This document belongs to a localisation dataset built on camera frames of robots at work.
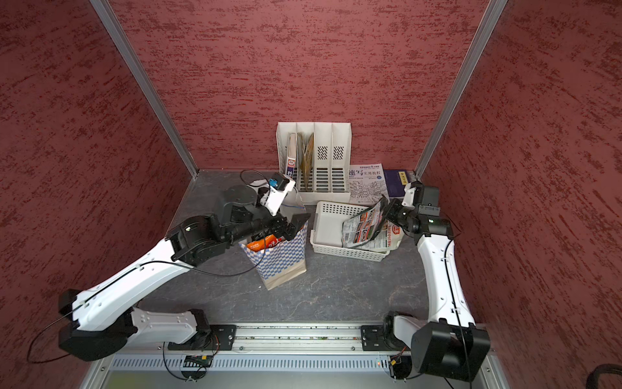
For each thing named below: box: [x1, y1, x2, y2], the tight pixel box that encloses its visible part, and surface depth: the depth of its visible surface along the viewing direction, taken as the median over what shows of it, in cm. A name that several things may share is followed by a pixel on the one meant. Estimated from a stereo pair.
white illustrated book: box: [348, 162, 390, 207], surface depth 117 cm
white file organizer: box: [276, 122, 352, 202], surface depth 108 cm
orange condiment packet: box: [246, 234, 284, 253], surface depth 70 cm
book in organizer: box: [285, 132, 297, 179], surface depth 97 cm
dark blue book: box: [383, 169, 411, 198], surface depth 119 cm
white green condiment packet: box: [359, 220, 405, 253], surface depth 87 cm
